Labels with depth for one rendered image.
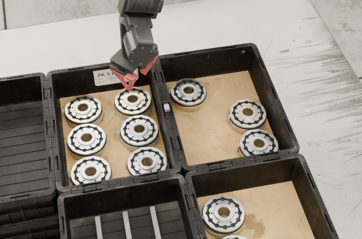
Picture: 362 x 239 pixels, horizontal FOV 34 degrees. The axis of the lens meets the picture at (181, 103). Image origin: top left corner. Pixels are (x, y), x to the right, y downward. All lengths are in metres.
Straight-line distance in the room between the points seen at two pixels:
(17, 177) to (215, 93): 0.60
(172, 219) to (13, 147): 0.48
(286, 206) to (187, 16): 0.90
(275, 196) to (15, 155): 0.68
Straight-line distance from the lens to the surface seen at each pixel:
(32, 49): 2.06
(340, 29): 3.26
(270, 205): 1.50
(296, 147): 1.48
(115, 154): 1.57
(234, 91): 1.71
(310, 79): 1.97
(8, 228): 1.52
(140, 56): 1.23
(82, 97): 1.66
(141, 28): 1.23
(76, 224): 1.47
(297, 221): 1.49
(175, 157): 1.43
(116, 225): 1.46
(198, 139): 1.59
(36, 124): 1.67
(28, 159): 1.60
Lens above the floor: 2.10
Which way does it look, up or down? 49 degrees down
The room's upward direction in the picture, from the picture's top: 1 degrees clockwise
